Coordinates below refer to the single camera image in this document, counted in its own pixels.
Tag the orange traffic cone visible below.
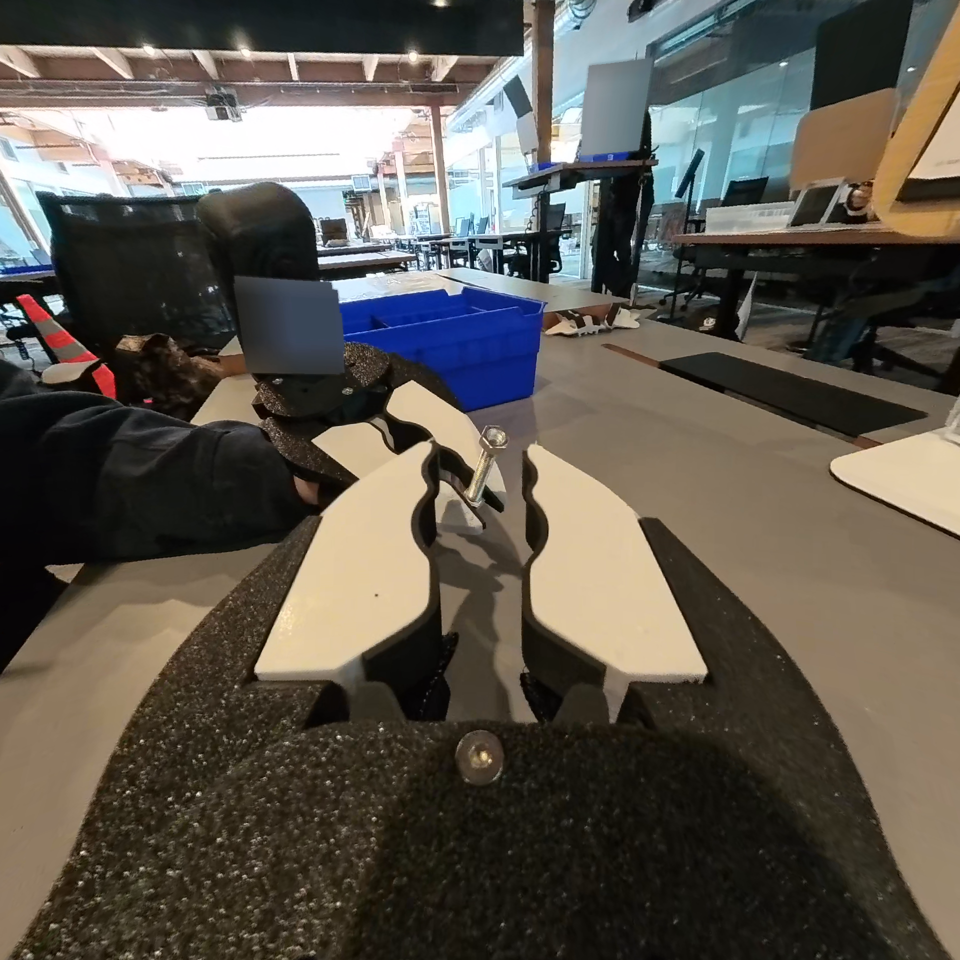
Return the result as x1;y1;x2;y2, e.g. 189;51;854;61
16;294;120;400

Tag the black mesh office chair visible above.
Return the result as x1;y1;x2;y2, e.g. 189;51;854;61
36;191;237;354

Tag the silver steel bolt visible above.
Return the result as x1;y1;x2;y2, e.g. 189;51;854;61
464;423;510;506

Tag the brown cardboard panel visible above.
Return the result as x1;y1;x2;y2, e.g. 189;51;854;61
791;88;901;189

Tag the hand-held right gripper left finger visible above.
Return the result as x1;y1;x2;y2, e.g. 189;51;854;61
253;439;455;719

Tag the white tablet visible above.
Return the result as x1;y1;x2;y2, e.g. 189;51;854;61
786;180;852;228

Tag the black hanging jacket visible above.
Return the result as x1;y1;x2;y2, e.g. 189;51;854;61
591;161;655;297

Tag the long wooden desk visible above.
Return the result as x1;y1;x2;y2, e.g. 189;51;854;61
671;221;960;354

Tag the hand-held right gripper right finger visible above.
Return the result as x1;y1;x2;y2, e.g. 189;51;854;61
519;442;711;723

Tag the person's left forearm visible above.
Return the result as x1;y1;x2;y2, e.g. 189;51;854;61
0;360;316;669

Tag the white instruction sheet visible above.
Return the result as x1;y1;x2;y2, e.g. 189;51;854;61
906;112;960;183

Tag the thick wooden pillar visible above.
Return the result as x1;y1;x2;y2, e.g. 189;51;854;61
531;0;556;162

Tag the camouflage bag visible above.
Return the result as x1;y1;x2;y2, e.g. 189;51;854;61
114;333;226;423

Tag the black table mat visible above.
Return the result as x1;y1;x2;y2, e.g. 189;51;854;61
660;352;930;439

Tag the blue plastic bin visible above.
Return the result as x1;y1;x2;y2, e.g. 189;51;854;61
339;286;546;414

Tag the raised standing desk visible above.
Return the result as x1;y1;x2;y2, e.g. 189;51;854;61
502;156;660;294

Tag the black monitor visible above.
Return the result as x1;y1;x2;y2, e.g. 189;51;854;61
812;0;948;112

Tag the white wooden document stand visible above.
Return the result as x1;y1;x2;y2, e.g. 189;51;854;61
828;0;960;538

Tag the grey table with brown edge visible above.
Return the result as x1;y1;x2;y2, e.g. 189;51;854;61
318;266;627;320

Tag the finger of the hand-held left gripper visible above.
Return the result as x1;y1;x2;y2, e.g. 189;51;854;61
377;379;509;515
309;420;494;533

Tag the thin wooden pillar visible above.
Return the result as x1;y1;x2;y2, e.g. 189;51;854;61
427;105;453;235

